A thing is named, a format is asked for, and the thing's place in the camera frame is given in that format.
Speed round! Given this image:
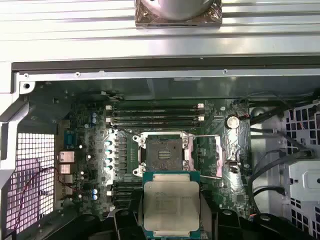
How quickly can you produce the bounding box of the square brown base plate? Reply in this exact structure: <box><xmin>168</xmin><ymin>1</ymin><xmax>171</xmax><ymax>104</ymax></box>
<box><xmin>134</xmin><ymin>0</ymin><xmax>223</xmax><ymax>29</ymax></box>

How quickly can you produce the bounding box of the CPU socket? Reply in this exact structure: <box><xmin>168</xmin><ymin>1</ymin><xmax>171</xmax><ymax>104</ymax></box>
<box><xmin>132</xmin><ymin>133</ymin><xmax>196</xmax><ymax>176</ymax></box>

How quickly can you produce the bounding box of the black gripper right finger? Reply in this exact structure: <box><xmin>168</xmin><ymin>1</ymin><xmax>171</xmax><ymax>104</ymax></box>
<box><xmin>199</xmin><ymin>197</ymin><xmax>283</xmax><ymax>240</ymax></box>

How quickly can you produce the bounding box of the green motherboard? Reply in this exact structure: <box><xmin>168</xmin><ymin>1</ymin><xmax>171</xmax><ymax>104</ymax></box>
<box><xmin>57</xmin><ymin>98</ymin><xmax>251</xmax><ymax>221</ymax></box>

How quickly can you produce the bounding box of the RAM slot with white clips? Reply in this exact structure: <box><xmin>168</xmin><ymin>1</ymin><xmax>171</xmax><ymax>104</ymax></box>
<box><xmin>105</xmin><ymin>102</ymin><xmax>205</xmax><ymax>110</ymax></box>
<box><xmin>105</xmin><ymin>114</ymin><xmax>205</xmax><ymax>122</ymax></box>

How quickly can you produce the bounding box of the CPU with silver top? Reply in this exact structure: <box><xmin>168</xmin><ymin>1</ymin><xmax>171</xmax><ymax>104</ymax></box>
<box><xmin>141</xmin><ymin>171</ymin><xmax>201</xmax><ymax>240</ymax></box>

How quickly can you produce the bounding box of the silver metal drive cage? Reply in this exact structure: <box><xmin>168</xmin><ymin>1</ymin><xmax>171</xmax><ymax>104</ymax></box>
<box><xmin>284</xmin><ymin>99</ymin><xmax>320</xmax><ymax>226</ymax></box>

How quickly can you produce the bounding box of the black cable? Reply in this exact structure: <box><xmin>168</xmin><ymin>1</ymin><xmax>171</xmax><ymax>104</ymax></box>
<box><xmin>248</xmin><ymin>186</ymin><xmax>286</xmax><ymax>208</ymax></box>

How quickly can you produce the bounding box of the round coin cell battery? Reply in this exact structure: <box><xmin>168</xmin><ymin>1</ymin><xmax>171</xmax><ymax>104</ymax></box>
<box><xmin>226</xmin><ymin>115</ymin><xmax>241</xmax><ymax>130</ymax></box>

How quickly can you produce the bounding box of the metal socket cover frame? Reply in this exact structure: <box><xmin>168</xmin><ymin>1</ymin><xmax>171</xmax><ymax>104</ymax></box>
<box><xmin>186</xmin><ymin>134</ymin><xmax>224</xmax><ymax>180</ymax></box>

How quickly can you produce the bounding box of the blue port connector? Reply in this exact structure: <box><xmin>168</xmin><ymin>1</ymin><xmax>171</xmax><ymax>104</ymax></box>
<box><xmin>63</xmin><ymin>131</ymin><xmax>77</xmax><ymax>148</ymax></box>

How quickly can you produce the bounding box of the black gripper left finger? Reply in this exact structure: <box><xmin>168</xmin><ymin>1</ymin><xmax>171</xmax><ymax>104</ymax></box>
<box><xmin>74</xmin><ymin>188</ymin><xmax>145</xmax><ymax>240</ymax></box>

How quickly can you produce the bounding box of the black and silver PC case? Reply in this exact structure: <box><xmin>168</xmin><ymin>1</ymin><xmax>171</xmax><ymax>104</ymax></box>
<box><xmin>0</xmin><ymin>55</ymin><xmax>320</xmax><ymax>240</ymax></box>

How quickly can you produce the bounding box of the RAM slot with black clips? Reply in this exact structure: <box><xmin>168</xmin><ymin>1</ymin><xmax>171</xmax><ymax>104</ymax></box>
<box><xmin>111</xmin><ymin>120</ymin><xmax>198</xmax><ymax>127</ymax></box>

